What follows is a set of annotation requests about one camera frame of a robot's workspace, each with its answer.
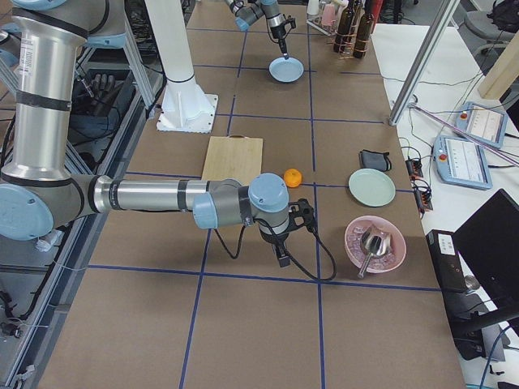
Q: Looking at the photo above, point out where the near teach pendant tablet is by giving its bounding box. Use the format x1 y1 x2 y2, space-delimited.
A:
433 135 492 190

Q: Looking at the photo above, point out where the light blue plate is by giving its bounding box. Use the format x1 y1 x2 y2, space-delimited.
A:
268 57 304 83

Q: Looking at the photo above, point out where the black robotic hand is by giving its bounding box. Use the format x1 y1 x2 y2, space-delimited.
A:
72 73 122 118

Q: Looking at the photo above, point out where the teach pendant tablet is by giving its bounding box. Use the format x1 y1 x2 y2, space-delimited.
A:
433 135 492 190
456 101 508 148

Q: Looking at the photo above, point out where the white wire rack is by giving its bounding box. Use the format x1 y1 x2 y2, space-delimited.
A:
307 9 336 36

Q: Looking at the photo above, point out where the copper wire bottle rack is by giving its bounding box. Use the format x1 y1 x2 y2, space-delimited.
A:
333 9 373 59

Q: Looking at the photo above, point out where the bamboo cutting board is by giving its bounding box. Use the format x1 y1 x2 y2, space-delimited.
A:
202 136 264 186

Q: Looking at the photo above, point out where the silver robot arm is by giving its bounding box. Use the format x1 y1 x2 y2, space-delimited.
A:
225 0 296 60
1 1 317 267

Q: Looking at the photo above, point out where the black computer monitor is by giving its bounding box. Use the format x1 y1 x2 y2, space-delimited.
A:
453 189 519 302

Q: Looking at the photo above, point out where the white plastic cup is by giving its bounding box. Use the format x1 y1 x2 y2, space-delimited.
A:
307 0 320 17

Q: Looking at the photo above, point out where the far teach pendant tablet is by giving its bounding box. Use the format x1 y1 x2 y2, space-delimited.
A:
456 101 508 148

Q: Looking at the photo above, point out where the black desktop computer box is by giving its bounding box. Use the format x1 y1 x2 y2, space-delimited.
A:
424 229 500 341

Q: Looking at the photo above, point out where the dark wine bottle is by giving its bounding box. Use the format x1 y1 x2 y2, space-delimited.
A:
333 1 357 53
353 0 374 59

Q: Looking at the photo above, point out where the aluminium frame post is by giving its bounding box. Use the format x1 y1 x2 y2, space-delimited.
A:
388 0 460 126

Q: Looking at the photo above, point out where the dark grey folded cloth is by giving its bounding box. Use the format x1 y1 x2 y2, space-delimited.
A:
359 149 392 172

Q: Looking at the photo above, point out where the pink cup in rack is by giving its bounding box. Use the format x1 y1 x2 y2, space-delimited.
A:
321 3 335 27

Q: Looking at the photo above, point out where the orange mandarin fruit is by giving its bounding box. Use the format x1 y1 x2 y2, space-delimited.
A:
283 169 302 188

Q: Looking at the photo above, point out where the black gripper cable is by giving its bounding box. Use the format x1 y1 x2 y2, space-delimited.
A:
213 224 337 282

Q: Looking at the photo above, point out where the metal ice scoop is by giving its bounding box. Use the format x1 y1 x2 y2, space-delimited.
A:
358 225 392 279

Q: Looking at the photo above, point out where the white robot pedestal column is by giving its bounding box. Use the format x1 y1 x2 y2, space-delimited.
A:
145 0 218 134

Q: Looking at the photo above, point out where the light green plate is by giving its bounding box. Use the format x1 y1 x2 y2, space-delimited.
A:
348 169 396 207

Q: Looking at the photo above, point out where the orange black power strip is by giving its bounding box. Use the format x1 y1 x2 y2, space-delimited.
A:
405 158 433 217

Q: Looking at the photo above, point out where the dark wine bottle right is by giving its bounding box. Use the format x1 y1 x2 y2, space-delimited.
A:
353 0 374 59

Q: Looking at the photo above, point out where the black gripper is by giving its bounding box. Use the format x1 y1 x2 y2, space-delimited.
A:
269 14 295 59
258 199 315 267

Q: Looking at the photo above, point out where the dark wine bottle left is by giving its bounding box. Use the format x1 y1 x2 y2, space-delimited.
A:
333 1 357 53

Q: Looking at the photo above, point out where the pink bowl with ice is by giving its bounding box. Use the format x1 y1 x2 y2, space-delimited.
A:
345 216 407 274

